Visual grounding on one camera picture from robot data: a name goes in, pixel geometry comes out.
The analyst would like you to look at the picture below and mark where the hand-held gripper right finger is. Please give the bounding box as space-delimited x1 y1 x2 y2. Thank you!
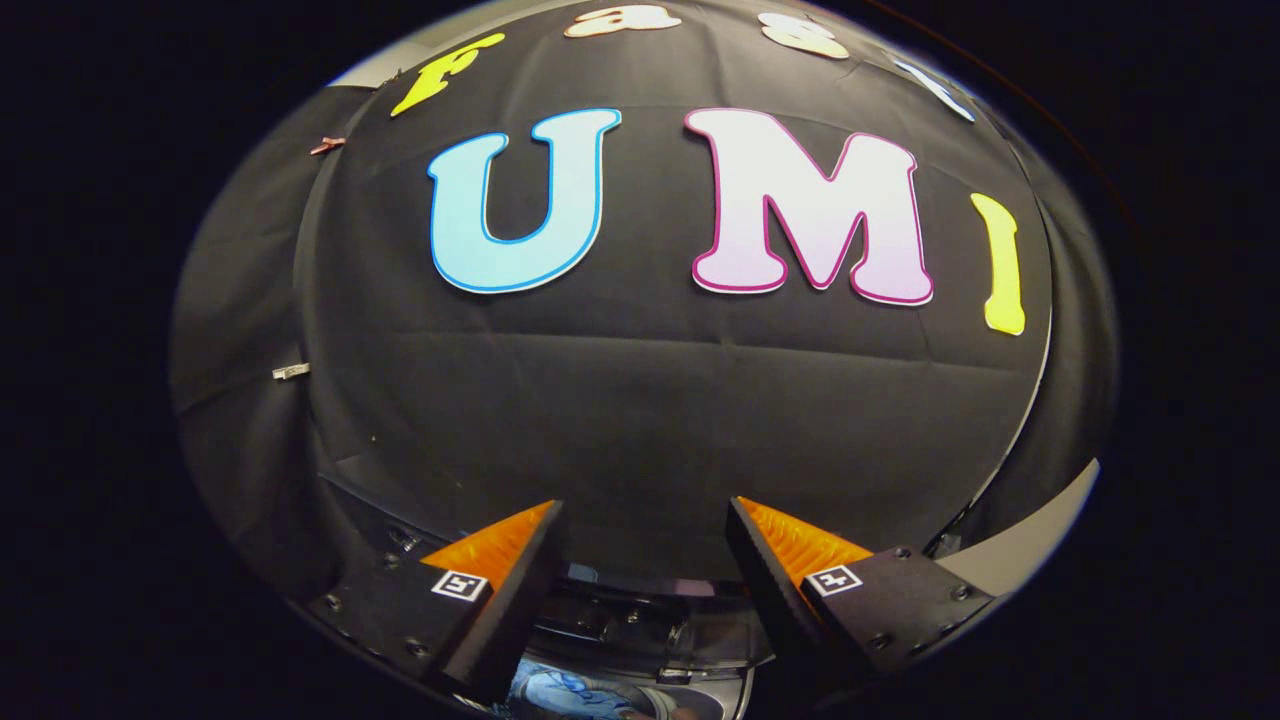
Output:
725 495 996 701

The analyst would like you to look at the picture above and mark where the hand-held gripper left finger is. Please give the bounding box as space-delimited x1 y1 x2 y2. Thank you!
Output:
305 500 568 706

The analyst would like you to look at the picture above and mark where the light blue shirt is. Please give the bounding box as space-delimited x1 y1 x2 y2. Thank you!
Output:
515 662 641 719

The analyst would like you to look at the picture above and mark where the black backdrop cloth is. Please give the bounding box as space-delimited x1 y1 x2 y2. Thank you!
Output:
168 0 1121 611

